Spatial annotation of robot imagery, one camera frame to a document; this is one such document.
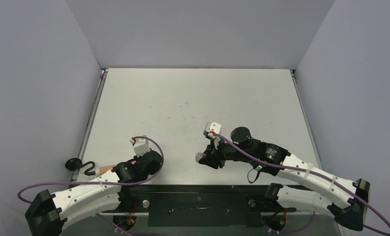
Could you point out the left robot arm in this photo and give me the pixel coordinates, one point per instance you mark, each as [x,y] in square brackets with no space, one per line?
[51,213]

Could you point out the mannequin hand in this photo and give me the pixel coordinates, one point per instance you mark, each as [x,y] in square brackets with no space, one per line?
[100,170]

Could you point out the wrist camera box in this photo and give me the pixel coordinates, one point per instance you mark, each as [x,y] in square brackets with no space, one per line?
[140,145]
[211,129]

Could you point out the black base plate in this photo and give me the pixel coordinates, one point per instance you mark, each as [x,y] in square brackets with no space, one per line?
[201,205]

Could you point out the black round knob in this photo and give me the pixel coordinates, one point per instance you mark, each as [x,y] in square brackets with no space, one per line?
[74,164]

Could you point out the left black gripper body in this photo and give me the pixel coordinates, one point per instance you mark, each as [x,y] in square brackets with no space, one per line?
[145,176]

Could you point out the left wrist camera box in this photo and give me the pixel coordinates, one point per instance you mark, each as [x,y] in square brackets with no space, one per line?
[140,145]

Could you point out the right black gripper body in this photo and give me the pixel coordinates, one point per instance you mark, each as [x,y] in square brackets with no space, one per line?
[212,154]

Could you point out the clear nail polish bottle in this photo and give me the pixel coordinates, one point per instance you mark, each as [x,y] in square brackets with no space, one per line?
[199,156]

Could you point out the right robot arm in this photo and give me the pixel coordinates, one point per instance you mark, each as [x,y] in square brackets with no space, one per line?
[342,199]

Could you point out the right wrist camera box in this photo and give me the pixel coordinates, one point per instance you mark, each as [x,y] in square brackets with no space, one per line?
[211,129]

